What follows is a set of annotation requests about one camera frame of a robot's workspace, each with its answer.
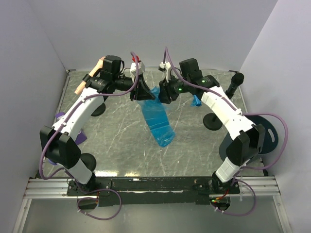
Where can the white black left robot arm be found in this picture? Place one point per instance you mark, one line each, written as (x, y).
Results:
(104, 80)

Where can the blue detached trash bag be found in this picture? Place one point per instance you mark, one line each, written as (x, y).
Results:
(155, 116)

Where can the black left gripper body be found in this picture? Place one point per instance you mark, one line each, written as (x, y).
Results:
(123, 84)

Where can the black microphone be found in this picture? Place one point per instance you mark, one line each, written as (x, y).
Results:
(236, 81)

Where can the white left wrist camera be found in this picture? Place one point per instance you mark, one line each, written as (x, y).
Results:
(136, 65)

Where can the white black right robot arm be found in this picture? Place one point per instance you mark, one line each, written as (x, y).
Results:
(210, 93)

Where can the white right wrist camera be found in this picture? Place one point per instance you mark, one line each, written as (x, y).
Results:
(166, 68)

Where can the beige microphone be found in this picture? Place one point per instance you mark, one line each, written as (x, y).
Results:
(92, 73)

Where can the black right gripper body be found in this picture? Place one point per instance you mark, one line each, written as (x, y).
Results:
(179, 86)

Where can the aluminium rail frame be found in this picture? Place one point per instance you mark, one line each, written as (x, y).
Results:
(60, 188)

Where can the dark blue trash bin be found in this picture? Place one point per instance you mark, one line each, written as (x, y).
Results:
(249, 145)

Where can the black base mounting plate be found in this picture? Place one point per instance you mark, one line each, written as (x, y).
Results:
(111, 191)

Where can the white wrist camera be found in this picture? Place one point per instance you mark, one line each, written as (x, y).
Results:
(136, 65)
(166, 68)

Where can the black right mic stand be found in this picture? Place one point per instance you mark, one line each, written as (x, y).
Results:
(212, 122)

